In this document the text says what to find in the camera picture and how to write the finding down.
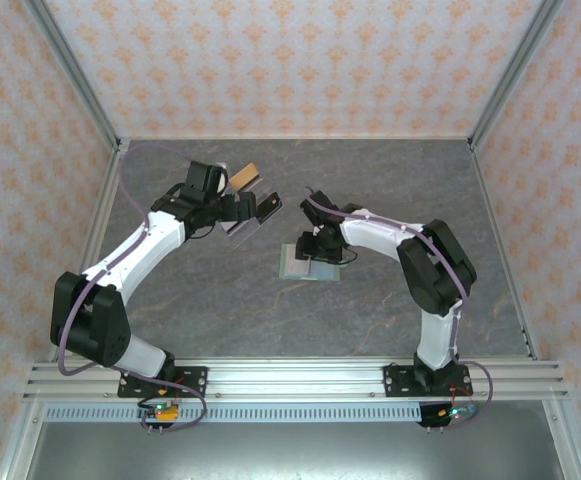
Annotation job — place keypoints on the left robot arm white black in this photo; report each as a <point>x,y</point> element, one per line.
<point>135,250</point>

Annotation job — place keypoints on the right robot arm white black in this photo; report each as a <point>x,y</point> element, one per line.
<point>375,235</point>

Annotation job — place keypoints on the black card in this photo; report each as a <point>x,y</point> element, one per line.
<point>269,206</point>

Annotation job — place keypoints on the clear acrylic card stand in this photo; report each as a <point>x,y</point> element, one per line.
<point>262,187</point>

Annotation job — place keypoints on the tan wooden block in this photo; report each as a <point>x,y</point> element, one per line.
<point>244,176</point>

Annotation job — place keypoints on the controller board with yellow connector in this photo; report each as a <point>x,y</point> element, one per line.
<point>167,412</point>

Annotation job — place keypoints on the controller board with blue part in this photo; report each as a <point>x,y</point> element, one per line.
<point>457,412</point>

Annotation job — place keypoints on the grey metal panel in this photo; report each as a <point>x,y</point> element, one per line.
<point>295,455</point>

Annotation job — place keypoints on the aluminium side rail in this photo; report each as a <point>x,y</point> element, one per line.
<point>504,250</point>
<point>92,250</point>

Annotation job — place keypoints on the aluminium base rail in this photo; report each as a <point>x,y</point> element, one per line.
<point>295,382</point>

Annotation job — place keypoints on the aluminium corner post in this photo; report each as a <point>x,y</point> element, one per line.
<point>73,67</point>
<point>514,67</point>

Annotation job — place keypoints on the aluminium frame leg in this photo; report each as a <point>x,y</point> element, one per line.
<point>566,445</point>
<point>21,445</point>

